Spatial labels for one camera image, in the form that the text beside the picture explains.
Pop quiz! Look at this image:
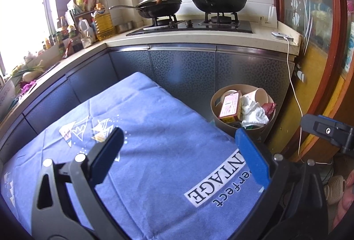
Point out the pink white paper cup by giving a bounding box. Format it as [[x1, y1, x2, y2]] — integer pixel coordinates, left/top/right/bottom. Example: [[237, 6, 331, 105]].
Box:
[[245, 88, 269, 106]]

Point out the crumpled white tissue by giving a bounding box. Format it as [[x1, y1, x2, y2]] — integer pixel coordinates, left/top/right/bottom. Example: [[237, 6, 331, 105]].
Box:
[[240, 96, 269, 128]]

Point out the person's right hand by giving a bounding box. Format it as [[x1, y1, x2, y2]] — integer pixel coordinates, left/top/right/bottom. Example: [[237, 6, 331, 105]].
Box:
[[333, 171, 354, 228]]

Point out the yellow cooking oil bottle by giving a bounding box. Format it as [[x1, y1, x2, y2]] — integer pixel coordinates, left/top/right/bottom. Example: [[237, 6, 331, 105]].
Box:
[[93, 3, 115, 41]]

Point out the black wok with handle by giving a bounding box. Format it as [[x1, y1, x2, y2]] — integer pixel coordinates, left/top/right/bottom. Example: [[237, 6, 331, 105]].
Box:
[[109, 0, 182, 19]]

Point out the red yellow cardboard box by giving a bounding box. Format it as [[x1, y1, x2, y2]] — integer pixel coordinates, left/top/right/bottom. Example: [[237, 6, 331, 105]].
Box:
[[218, 90, 242, 123]]

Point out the black lidded pan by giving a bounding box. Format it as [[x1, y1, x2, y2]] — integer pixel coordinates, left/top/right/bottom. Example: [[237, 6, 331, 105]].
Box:
[[192, 0, 247, 13]]

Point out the white plastic cup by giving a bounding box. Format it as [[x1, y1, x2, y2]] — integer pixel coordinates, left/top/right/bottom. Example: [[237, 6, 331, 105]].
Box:
[[215, 90, 239, 113]]

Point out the red white snack wrapper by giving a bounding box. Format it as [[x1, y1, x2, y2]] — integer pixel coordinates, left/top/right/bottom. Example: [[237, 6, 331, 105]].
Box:
[[262, 102, 277, 120]]

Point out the blue printed tablecloth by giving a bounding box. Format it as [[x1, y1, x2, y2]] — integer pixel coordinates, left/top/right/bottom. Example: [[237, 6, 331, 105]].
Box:
[[1, 72, 262, 239]]

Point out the white plastic jug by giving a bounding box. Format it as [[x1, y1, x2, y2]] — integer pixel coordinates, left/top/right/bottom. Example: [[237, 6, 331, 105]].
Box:
[[78, 17, 96, 48]]

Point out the black gas stove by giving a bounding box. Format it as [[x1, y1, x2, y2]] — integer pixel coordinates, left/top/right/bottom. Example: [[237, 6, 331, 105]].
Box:
[[127, 13, 253, 36]]

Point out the white charging cable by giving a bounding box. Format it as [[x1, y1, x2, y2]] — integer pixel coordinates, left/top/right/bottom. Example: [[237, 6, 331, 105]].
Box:
[[281, 35, 334, 166]]

